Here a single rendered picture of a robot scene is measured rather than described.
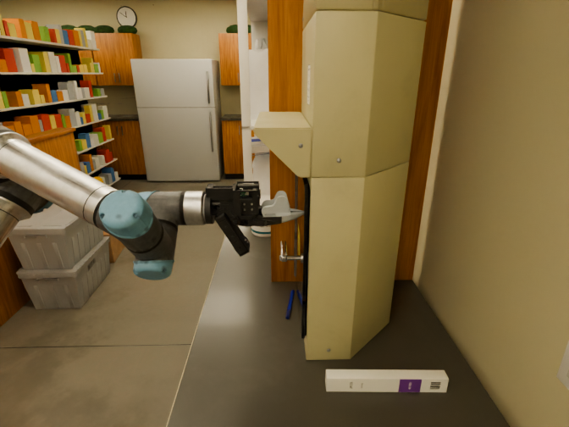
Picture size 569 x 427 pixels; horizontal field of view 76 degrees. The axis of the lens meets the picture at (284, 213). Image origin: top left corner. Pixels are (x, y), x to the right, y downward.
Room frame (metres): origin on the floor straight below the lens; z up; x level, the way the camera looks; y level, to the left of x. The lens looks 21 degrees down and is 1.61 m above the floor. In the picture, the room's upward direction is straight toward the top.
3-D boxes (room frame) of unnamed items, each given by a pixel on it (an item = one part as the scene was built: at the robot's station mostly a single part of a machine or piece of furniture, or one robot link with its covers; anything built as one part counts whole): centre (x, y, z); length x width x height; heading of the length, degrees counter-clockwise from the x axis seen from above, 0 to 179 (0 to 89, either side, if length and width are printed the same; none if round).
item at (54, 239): (2.49, 1.66, 0.49); 0.60 x 0.42 x 0.33; 1
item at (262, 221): (0.74, 0.05, 1.31); 0.09 x 0.05 x 0.02; 92
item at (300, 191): (0.88, -0.04, 1.19); 0.30 x 0.01 x 0.40; 1
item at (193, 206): (0.76, 0.19, 1.33); 0.08 x 0.05 x 0.08; 2
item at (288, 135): (0.87, 0.01, 1.46); 0.32 x 0.12 x 0.10; 1
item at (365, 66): (0.88, -0.18, 1.33); 0.32 x 0.25 x 0.77; 1
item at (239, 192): (0.76, 0.11, 1.34); 0.12 x 0.08 x 0.09; 92
